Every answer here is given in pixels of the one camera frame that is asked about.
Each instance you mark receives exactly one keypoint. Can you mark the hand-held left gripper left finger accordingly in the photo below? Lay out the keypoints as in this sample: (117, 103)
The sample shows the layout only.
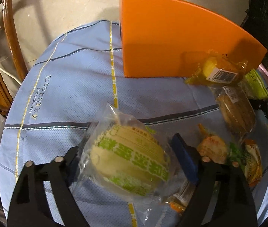
(72, 162)

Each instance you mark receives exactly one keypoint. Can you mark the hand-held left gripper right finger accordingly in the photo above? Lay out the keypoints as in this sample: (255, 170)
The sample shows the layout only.
(186, 160)

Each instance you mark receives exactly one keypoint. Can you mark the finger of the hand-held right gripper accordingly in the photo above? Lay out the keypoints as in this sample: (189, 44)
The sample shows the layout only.
(259, 105)

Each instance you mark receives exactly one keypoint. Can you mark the pale round pastry packet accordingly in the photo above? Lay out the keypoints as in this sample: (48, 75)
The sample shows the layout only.
(129, 156)

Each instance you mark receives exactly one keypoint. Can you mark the yellow green snack packet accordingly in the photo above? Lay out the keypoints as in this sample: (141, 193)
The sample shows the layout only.
(256, 85)

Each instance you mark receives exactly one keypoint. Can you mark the clear brown bread packet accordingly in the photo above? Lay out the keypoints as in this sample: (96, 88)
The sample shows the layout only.
(236, 113)

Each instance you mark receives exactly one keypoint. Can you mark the small round cracker packet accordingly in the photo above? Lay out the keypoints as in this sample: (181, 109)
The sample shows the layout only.
(212, 146)

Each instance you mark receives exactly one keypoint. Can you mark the clear orange striped packet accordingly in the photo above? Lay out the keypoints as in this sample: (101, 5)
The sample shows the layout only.
(180, 201)

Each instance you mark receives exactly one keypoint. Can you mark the green white snack packet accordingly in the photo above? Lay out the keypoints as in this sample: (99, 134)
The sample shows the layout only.
(236, 152)

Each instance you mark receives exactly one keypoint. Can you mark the orange print bread packet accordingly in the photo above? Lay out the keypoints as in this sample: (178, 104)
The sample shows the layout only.
(253, 160)

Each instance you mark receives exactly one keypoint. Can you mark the clear yellow snack packet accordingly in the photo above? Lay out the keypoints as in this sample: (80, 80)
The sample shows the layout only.
(209, 72)

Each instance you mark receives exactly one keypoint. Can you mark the light blue striped tablecloth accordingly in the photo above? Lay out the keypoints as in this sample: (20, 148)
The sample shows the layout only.
(72, 87)

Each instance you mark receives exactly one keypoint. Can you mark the orange cardboard box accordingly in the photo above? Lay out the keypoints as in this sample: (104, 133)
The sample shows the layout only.
(171, 33)

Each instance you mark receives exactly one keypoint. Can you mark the brown wooden chair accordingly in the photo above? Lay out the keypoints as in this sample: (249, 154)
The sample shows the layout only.
(3, 59)

